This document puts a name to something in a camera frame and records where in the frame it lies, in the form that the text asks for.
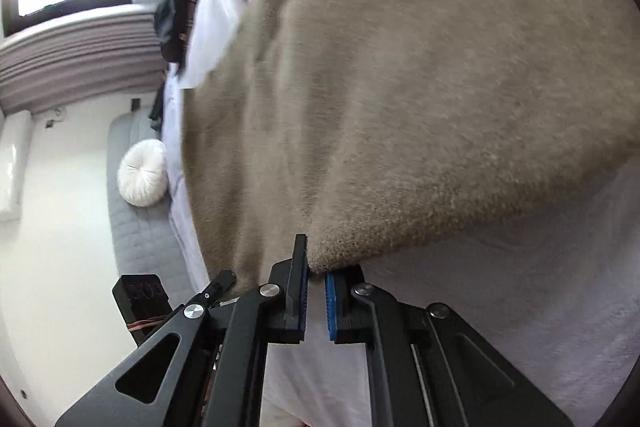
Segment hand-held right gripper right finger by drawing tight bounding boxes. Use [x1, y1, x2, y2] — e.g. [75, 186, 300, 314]
[324, 264, 573, 427]

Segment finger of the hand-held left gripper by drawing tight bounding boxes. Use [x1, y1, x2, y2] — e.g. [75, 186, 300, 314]
[200, 270, 237, 308]

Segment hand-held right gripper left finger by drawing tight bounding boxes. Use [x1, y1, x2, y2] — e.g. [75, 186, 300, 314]
[55, 234, 308, 427]

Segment brown knit sweater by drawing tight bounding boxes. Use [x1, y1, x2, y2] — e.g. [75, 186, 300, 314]
[181, 0, 637, 295]

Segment grey quilted mat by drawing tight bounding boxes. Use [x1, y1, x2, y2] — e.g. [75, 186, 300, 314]
[106, 109, 211, 303]

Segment white round cushion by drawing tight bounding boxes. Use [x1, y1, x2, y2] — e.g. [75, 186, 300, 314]
[116, 138, 168, 208]

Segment lavender embossed blanket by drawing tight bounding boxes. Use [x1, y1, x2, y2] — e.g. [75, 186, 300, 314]
[165, 0, 640, 427]

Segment dark cloth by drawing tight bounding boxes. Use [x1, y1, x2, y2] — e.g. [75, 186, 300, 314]
[148, 82, 167, 132]

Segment grey pleated curtain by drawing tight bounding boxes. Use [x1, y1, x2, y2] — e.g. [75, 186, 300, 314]
[0, 4, 168, 118]

